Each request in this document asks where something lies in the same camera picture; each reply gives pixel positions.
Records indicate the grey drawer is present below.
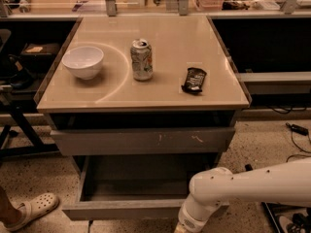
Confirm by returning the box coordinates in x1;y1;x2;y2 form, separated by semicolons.
63;152;221;220
51;127;235;155

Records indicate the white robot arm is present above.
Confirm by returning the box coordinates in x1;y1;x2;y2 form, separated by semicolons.
177;158;311;233

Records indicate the grey drawer cabinet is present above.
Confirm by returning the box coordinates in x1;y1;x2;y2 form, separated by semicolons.
33;15;253;177

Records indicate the grey top drawer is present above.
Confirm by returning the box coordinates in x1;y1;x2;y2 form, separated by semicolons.
51;127;235;155

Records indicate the black snack bar wrapper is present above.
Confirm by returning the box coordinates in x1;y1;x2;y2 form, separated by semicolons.
182;67;207;94

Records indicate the crushed soda can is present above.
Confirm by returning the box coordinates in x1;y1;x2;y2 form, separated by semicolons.
130;38;153;82

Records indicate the white ceramic bowl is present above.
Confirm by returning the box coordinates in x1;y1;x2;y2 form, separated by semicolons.
61;46;104;80

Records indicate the black power adapter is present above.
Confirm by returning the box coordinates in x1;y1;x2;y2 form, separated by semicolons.
287;123;309;136

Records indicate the black metal stand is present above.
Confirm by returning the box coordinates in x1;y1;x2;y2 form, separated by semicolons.
244;163;311;233

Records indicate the white clog shoe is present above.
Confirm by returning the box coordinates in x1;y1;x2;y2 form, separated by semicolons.
4;192;59;232

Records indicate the person's leg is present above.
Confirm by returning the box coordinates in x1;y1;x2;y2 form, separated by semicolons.
0;186;22;226

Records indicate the dark sneaker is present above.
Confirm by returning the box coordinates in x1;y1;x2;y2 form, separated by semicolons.
278;213;311;233

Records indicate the black left table frame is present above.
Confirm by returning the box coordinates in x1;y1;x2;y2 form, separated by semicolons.
0;84;60;158

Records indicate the black floor cable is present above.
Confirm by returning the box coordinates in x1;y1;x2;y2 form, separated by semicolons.
285;129;311;163

